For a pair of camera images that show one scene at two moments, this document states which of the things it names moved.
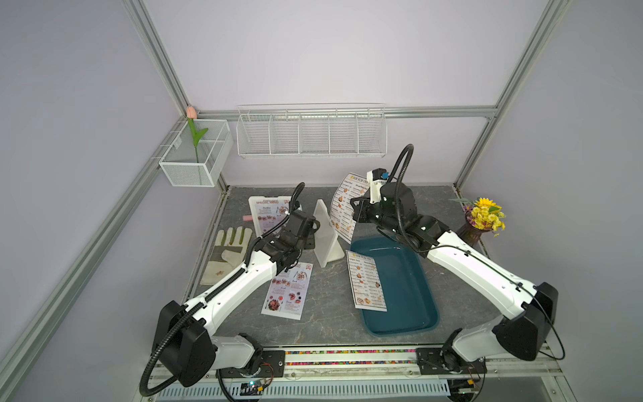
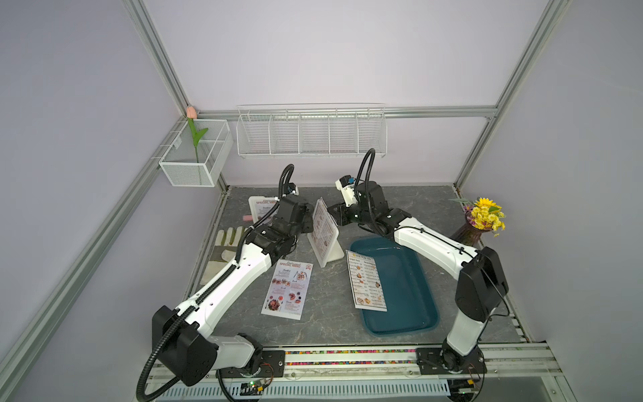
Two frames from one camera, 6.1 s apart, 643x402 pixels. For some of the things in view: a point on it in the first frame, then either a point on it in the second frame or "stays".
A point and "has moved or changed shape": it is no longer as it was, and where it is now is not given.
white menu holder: (326, 244) stays
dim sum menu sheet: (366, 282) stays
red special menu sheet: (287, 296) stays
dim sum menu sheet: (341, 213) has moved or changed shape
